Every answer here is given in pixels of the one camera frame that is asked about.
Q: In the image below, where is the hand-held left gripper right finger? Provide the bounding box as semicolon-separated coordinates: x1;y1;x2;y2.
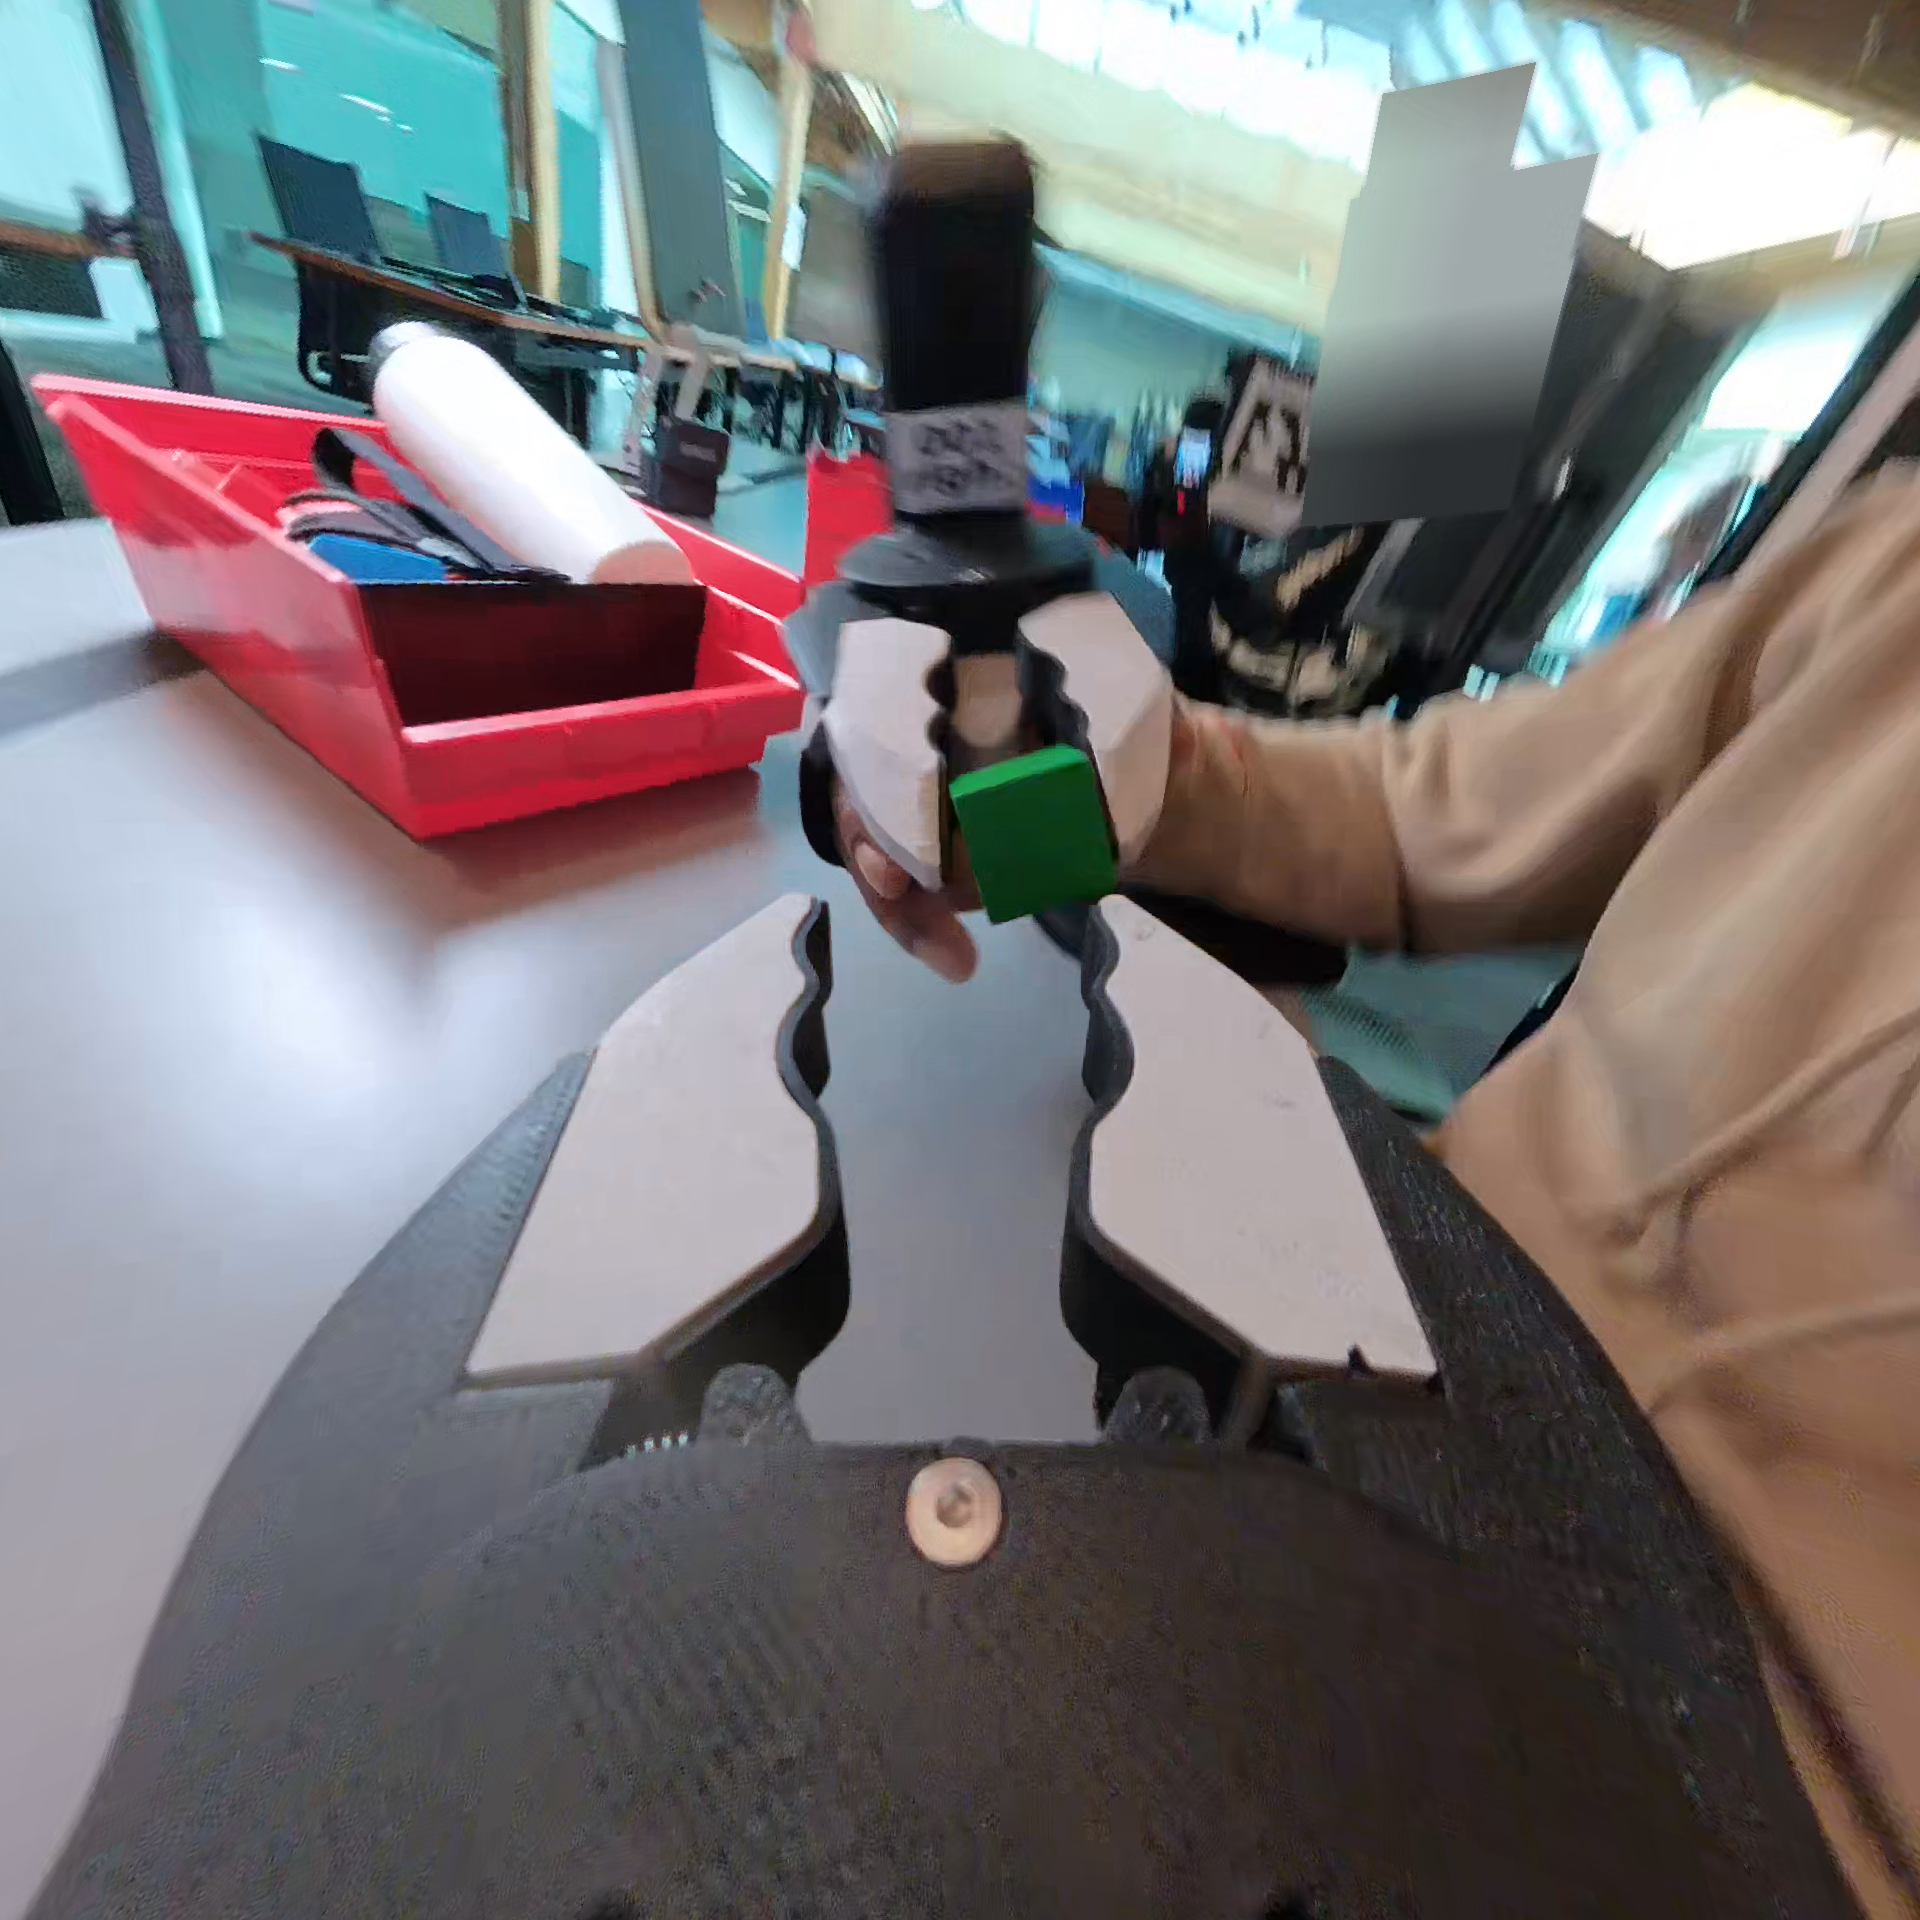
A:
1064;895;1444;1384

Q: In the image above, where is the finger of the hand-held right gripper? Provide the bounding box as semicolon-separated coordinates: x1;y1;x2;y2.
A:
822;618;955;892
1025;596;1175;869

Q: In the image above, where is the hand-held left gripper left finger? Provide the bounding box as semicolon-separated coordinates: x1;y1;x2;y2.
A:
466;895;850;1388

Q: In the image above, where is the green wooden cube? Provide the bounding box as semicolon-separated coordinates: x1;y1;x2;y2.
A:
948;746;1123;921

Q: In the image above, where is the blue black foam block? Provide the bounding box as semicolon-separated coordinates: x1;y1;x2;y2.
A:
307;531;451;583

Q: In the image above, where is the black strap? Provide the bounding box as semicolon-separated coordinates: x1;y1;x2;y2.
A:
277;428;572;583

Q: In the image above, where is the red plastic bin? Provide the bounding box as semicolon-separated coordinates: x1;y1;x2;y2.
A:
33;375;808;842

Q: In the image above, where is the person's right forearm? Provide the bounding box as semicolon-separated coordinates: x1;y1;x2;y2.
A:
1162;597;1802;963

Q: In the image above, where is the person's right hand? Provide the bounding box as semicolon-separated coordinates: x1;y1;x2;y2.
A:
832;780;993;982

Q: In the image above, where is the red storage bin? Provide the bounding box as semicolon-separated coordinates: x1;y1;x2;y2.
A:
800;451;902;593

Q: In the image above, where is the black seat cushion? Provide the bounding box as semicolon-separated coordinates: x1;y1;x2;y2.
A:
1035;889;1354;991

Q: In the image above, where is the framed marker poster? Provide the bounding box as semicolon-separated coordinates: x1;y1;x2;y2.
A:
1207;359;1321;537

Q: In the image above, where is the small black box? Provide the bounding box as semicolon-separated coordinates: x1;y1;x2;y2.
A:
649;415;732;516

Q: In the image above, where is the white water bottle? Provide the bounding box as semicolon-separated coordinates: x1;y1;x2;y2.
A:
368;318;701;587

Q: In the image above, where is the black mesh office chair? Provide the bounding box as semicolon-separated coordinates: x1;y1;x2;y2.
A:
254;136;384;271
425;190;519;300

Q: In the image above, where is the dark wooden desk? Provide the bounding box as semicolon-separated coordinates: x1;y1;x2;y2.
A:
245;232;649;398

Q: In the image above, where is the person's beige hoodie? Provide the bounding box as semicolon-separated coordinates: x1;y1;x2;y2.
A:
1441;466;1920;1920

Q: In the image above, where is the black stand pole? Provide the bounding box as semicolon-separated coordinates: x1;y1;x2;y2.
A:
91;0;219;396

